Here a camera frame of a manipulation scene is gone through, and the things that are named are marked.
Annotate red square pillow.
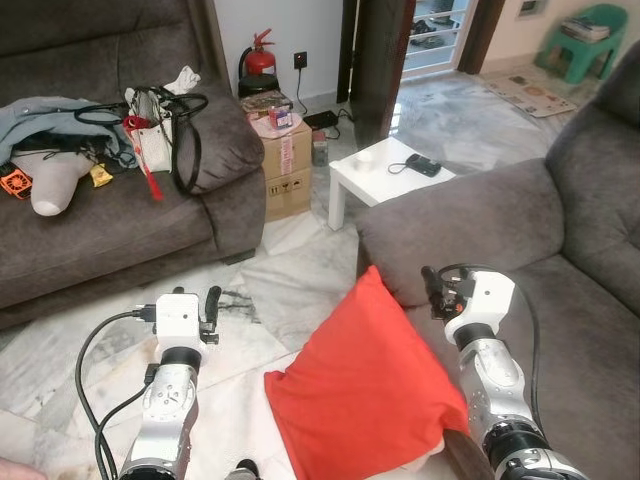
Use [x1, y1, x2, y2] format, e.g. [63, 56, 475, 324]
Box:
[263, 264, 471, 480]

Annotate dark grey fabric sofa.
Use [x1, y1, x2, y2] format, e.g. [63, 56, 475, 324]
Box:
[0, 0, 267, 333]

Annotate dark grey two-seat sofa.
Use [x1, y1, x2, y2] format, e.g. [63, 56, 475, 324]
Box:
[356, 45, 640, 480]

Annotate beige printed floor mat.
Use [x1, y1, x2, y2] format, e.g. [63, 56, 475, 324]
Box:
[485, 74, 579, 119]

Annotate brown cardboard box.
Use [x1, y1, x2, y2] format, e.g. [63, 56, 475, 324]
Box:
[261, 120, 315, 222]

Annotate red tassel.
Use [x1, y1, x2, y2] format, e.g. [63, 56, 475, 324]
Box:
[121, 114, 165, 202]

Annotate small yellow packet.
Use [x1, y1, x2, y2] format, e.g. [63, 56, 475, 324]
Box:
[89, 163, 115, 189]

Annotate small grey bottle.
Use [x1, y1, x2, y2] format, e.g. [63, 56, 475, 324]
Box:
[311, 130, 330, 167]

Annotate pink plastic bag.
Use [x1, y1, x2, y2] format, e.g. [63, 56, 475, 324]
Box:
[243, 90, 302, 139]

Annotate beige stuffed cushion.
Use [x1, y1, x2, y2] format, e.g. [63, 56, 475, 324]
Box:
[29, 150, 99, 218]

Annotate black power adapter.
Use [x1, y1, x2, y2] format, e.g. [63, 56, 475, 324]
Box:
[302, 109, 342, 132]

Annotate white crumpled cloth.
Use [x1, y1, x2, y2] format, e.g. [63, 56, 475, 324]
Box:
[164, 65, 202, 97]

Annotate dark brown wooden door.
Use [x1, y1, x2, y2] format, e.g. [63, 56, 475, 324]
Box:
[349, 0, 417, 149]

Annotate small orange gadget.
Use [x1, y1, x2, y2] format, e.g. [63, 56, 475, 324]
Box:
[0, 165, 34, 200]

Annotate red fire extinguisher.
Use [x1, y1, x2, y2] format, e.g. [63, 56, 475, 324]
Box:
[237, 28, 280, 99]

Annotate blue grey garment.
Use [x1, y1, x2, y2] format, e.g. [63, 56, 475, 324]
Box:
[0, 96, 133, 173]

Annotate stack of books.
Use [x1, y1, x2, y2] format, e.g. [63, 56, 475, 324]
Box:
[560, 16, 612, 44]

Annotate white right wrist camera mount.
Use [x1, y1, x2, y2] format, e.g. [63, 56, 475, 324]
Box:
[444, 269, 517, 347]

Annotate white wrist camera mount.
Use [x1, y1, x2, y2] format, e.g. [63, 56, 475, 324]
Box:
[444, 269, 517, 347]
[154, 291, 209, 353]

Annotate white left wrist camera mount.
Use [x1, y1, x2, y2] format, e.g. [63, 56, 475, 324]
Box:
[154, 291, 209, 353]

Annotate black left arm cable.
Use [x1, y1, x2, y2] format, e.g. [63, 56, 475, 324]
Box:
[75, 305, 159, 480]

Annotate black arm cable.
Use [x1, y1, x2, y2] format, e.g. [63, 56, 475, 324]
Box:
[437, 262, 543, 406]
[75, 305, 159, 480]

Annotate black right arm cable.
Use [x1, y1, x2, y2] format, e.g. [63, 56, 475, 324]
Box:
[437, 262, 543, 406]

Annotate black device with cord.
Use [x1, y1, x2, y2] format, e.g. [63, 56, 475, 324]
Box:
[388, 154, 442, 179]

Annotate white bag black handles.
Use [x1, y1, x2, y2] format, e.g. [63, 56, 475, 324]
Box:
[75, 85, 209, 197]

